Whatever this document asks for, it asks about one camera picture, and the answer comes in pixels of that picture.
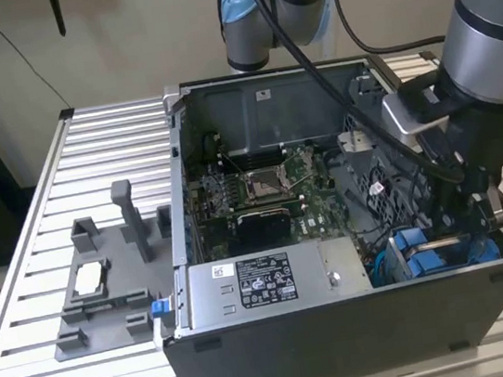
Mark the hard disk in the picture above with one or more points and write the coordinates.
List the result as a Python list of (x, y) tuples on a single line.
[(419, 263)]

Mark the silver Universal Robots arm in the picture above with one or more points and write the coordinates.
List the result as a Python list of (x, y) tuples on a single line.
[(481, 25)]

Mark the black RAM slot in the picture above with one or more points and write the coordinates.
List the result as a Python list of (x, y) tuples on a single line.
[(216, 203), (217, 210)]

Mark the green Dell motherboard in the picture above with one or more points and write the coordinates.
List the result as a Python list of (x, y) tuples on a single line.
[(314, 198)]

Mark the CPU socket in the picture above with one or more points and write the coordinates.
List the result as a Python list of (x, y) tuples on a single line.
[(267, 181)]

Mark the black graphics card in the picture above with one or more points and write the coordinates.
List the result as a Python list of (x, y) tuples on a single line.
[(264, 226)]

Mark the black and silver PC case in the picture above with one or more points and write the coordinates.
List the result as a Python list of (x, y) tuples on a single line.
[(326, 351)]

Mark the silver power supply unit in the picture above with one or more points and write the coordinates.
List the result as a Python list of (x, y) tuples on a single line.
[(212, 306)]

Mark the blue case latch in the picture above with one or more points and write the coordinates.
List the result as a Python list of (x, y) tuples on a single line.
[(158, 309)]

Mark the grey parts rack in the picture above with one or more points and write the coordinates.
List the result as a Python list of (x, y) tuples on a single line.
[(112, 330)]

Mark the silver CPU chip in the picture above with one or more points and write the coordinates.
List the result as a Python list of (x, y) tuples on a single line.
[(88, 278)]

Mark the small silver wrist camera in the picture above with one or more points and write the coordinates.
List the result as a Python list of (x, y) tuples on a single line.
[(499, 210)]

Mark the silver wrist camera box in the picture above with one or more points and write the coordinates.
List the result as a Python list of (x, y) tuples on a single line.
[(402, 113)]

